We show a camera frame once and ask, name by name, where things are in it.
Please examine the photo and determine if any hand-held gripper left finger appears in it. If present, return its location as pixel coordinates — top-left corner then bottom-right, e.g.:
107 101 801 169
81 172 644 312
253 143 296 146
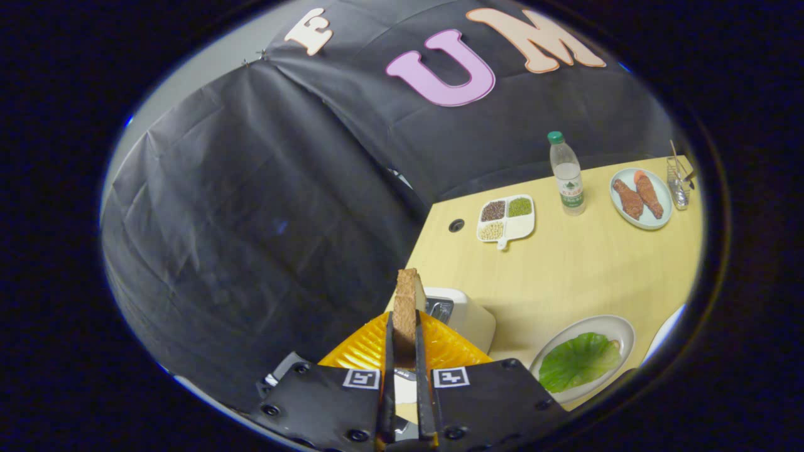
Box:
248 311 398 451

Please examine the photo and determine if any toasted bread slice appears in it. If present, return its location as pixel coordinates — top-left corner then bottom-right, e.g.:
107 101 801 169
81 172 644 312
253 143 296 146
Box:
391 269 428 370

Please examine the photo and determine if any pale blue meat plate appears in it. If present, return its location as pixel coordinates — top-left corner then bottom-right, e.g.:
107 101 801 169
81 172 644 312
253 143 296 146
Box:
609 167 673 231

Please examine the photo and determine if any clear green-capped water bottle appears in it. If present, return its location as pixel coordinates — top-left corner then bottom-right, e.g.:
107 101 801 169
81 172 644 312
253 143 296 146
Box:
546 131 587 217

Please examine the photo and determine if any square white plate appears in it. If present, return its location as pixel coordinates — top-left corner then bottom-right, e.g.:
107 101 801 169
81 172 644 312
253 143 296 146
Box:
641 304 687 365

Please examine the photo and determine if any black backdrop cloth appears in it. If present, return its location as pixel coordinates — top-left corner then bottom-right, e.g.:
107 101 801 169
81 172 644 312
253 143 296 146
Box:
100 0 679 415

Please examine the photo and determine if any brown meat piece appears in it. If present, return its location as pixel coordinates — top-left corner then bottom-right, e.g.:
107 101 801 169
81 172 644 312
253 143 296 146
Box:
613 179 644 220

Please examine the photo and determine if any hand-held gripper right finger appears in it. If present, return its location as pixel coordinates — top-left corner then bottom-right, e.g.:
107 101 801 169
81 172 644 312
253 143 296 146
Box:
413 309 569 451

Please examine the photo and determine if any white toaster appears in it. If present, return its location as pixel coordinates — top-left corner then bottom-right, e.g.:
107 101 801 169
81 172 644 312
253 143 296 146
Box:
422 286 497 355

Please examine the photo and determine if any clear glass utensil holder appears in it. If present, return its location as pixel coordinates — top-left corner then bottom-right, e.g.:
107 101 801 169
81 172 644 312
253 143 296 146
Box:
666 156 692 211

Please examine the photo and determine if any round white sandwich plate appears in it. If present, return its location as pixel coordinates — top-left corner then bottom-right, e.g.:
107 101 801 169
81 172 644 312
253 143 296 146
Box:
529 315 636 404

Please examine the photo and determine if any green lettuce leaf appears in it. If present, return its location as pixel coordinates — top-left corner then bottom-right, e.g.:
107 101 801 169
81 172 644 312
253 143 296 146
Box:
538 332 622 394

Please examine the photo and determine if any white divided bean tray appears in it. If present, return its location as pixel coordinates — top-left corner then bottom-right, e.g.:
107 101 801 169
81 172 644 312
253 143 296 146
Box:
476 194 536 251

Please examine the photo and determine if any brown meat piece red-tipped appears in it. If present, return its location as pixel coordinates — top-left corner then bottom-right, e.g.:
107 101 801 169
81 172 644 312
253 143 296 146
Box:
633 170 665 220

